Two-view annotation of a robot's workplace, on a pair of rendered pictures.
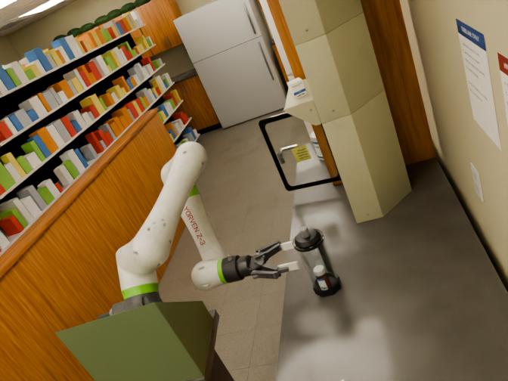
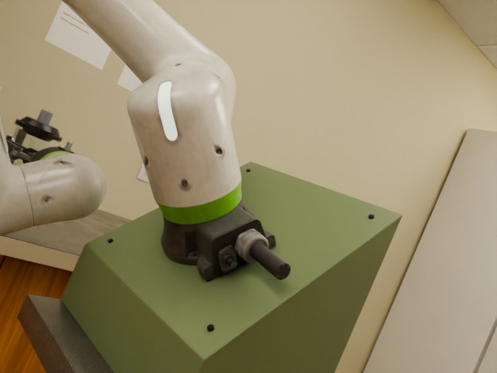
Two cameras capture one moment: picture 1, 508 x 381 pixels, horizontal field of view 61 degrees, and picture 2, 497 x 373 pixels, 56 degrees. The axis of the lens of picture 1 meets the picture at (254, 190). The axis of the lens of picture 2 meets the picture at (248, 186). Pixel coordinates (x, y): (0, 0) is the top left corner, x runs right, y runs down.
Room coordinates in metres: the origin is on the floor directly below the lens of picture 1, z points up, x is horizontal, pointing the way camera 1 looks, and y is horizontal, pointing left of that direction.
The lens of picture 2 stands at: (1.83, 0.95, 1.22)
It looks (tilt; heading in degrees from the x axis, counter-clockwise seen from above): 1 degrees up; 215
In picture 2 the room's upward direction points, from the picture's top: 24 degrees clockwise
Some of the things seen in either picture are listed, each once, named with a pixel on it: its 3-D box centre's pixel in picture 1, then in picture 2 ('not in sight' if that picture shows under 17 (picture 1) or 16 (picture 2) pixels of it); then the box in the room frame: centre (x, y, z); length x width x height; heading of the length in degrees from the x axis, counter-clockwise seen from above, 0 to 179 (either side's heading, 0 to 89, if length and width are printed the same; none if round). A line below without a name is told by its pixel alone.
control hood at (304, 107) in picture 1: (304, 103); not in sight; (1.67, -0.33, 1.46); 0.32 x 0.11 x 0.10; 161
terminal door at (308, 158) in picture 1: (302, 150); not in sight; (1.87, -0.29, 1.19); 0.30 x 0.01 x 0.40; 63
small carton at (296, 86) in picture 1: (296, 88); not in sight; (1.62, -0.32, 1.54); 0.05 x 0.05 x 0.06; 89
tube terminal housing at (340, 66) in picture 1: (357, 118); not in sight; (1.61, -0.50, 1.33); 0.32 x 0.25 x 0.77; 161
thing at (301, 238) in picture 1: (306, 236); (41, 123); (1.22, -0.10, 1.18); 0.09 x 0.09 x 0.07
